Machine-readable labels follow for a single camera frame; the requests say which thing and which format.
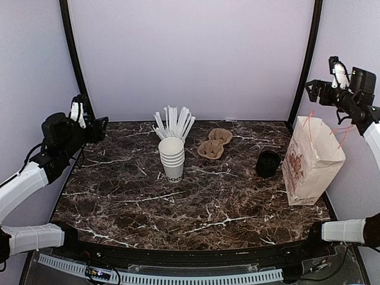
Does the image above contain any bundle of white wrapped straws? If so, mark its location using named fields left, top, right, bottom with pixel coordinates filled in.
left=153, top=105, right=196, bottom=143

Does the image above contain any stack of black lids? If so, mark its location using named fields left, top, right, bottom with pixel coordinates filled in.
left=255, top=150, right=281, bottom=178

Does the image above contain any black frame post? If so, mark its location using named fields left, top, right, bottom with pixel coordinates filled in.
left=287, top=0, right=323, bottom=128
left=59, top=0, right=95, bottom=118

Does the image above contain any brown pulp cup carrier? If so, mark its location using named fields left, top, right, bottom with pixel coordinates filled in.
left=197, top=128, right=233, bottom=160

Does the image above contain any right black frame post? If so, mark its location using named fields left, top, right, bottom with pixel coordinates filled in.
left=287, top=0, right=323, bottom=128

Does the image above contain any white slotted cable duct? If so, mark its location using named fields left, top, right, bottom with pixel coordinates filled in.
left=37, top=254, right=283, bottom=284

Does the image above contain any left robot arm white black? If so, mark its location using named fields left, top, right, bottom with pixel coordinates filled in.
left=1, top=112, right=109, bottom=265

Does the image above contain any left black frame post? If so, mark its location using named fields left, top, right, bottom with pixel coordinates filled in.
left=59, top=0, right=95, bottom=118

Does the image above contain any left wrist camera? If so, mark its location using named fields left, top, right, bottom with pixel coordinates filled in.
left=69, top=94, right=87, bottom=128

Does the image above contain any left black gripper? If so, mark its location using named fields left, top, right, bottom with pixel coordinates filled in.
left=60, top=116, right=107, bottom=160

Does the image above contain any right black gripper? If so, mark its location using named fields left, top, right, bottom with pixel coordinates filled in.
left=305, top=79, right=358, bottom=113

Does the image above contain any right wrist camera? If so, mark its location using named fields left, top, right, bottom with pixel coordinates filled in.
left=328, top=56, right=350, bottom=90

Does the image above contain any white printed paper bag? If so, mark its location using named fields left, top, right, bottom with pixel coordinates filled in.
left=281, top=111, right=353, bottom=206

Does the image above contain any stack of white paper cups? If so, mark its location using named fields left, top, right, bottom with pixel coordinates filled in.
left=159, top=137, right=185, bottom=183

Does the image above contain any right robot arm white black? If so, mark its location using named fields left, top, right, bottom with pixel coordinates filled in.
left=303, top=79, right=379, bottom=258

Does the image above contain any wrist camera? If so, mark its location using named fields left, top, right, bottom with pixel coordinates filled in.
left=328, top=56, right=350, bottom=90
left=69, top=94, right=87, bottom=128

